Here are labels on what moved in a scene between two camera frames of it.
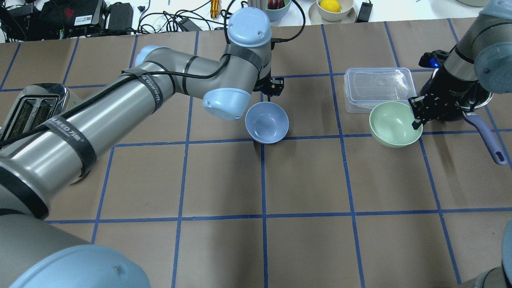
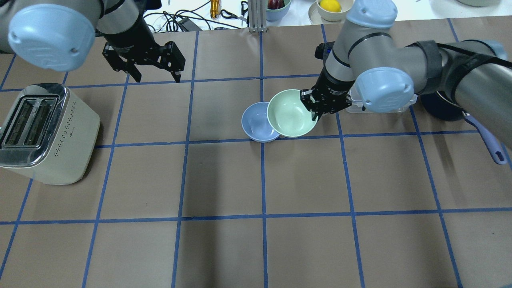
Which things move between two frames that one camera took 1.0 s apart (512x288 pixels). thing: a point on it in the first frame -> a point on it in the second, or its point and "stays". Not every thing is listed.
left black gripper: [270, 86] -> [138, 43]
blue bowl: [267, 122] stays
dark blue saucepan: [449, 101] stays
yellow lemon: [331, 5] stays
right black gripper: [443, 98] -> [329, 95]
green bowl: [391, 124] -> [289, 116]
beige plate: [315, 18] stays
